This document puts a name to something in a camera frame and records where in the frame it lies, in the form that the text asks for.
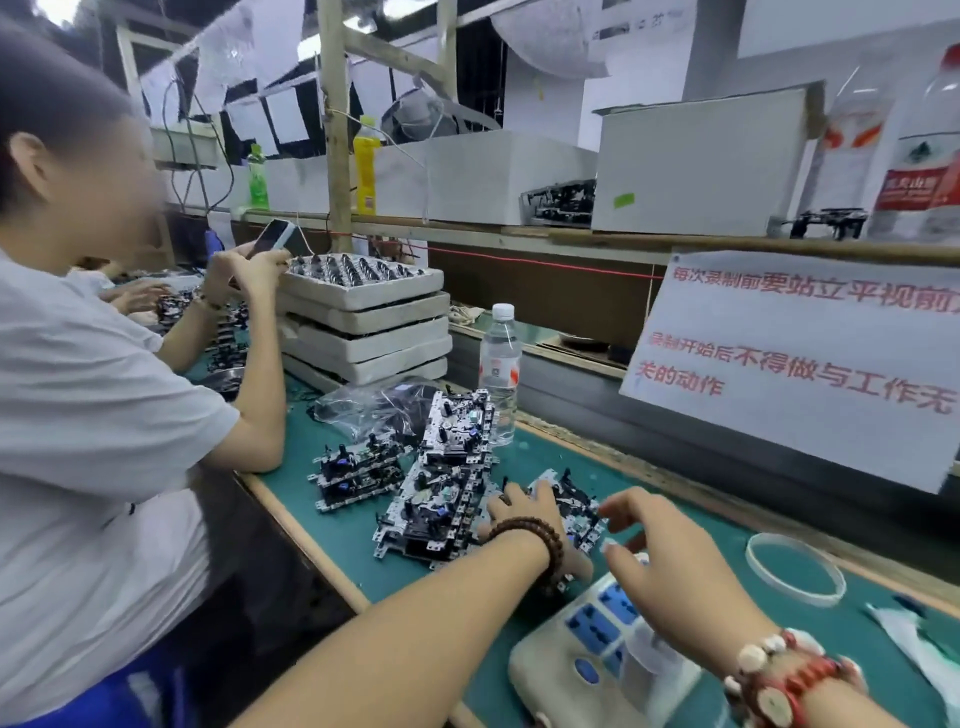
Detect person's left hand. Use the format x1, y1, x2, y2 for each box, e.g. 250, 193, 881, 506
477, 480, 594, 587

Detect person's right hand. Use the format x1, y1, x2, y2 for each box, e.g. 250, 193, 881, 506
597, 486, 782, 677

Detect pile of black mechanism assemblies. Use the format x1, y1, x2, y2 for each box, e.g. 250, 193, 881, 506
307, 387, 609, 594

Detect black conveyor belt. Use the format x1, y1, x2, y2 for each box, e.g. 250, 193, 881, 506
450, 330, 960, 587

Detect white green-stained cloth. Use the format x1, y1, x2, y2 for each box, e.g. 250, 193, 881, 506
867, 600, 960, 725

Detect another person's forearm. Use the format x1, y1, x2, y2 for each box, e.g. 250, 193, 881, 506
210, 292, 290, 474
157, 292, 227, 377

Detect person's left forearm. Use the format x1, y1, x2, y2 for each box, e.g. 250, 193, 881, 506
232, 532, 557, 728

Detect white power plug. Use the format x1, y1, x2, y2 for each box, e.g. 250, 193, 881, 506
622, 615, 687, 710

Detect clear plastic bottle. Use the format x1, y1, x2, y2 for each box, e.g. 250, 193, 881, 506
802, 105, 887, 230
477, 303, 524, 449

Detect white blue power strip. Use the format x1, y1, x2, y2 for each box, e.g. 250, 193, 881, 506
507, 555, 707, 728

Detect dark flat tray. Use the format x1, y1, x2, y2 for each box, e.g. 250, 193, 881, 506
522, 330, 620, 362

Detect clear plastic bag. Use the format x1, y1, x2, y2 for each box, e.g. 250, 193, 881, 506
307, 375, 447, 446

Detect brown cardboard panel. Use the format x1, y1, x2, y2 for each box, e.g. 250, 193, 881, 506
427, 247, 662, 347

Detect white paper sign red text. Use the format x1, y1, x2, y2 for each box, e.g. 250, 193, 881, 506
619, 249, 960, 494

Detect stack of white trays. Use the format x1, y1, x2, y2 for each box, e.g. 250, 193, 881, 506
277, 252, 452, 395

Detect wooden shelf beam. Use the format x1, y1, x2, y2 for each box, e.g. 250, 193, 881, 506
240, 210, 960, 269

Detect cluster of black wheels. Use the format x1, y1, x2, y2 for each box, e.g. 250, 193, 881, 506
288, 252, 422, 290

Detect white cardboard box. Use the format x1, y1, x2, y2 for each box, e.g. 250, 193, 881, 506
262, 150, 332, 219
372, 130, 599, 227

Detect yellow plastic bottle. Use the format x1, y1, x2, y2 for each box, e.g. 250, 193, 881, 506
354, 115, 384, 216

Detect white box green sticker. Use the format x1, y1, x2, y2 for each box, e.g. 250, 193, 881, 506
592, 82, 827, 237

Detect dark metal device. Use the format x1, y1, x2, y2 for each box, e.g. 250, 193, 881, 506
780, 207, 869, 242

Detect black smartphone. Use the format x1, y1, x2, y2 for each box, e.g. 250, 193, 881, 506
247, 217, 297, 257

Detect grey round fan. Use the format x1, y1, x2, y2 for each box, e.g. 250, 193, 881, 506
379, 87, 455, 146

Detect small green bottle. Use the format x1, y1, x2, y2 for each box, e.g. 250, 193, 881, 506
246, 142, 272, 209

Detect slanted wooden brace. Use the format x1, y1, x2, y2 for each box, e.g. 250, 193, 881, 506
345, 22, 452, 89

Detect brown bead bracelet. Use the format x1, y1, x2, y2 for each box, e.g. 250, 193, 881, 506
477, 514, 569, 590

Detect white tape ring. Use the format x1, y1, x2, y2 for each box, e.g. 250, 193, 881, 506
745, 532, 849, 609

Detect red white bead bracelet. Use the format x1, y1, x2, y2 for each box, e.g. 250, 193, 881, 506
723, 627, 869, 728

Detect red cord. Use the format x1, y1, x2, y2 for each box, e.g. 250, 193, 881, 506
435, 244, 662, 284

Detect wooden post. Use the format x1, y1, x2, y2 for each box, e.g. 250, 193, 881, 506
318, 0, 354, 254
438, 0, 459, 104

